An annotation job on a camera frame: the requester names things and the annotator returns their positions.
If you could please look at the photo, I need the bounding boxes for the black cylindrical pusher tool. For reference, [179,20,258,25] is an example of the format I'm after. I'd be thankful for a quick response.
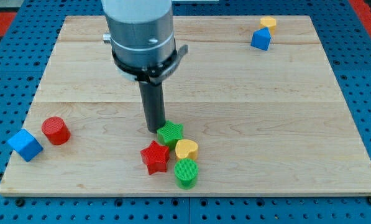
[139,82,166,133]

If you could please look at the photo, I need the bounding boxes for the blue cube block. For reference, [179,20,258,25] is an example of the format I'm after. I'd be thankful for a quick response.
[7,129,43,162]

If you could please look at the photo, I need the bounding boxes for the red star block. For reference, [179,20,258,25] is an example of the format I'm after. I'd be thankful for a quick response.
[140,141,170,175]

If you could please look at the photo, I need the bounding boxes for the yellow hexagon block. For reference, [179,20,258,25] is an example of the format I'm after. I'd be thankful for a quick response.
[259,16,277,35]

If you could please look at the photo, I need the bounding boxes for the green cylinder block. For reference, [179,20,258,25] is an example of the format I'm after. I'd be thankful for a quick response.
[174,158,199,189]

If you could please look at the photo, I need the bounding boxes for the blue triangle block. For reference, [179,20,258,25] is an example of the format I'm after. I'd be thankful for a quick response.
[250,27,272,51]

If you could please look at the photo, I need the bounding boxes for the yellow heart block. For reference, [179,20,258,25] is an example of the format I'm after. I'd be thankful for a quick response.
[175,139,199,161]

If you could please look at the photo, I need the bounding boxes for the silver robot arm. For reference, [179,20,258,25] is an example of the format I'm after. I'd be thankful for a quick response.
[101,0,188,133]

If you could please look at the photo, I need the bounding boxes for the wooden board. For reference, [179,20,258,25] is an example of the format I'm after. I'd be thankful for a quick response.
[0,16,371,197]

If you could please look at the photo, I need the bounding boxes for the red cylinder block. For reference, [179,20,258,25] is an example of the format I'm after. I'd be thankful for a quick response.
[41,116,71,145]

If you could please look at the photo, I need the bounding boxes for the green star block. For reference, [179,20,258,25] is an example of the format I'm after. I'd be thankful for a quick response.
[157,120,183,151]

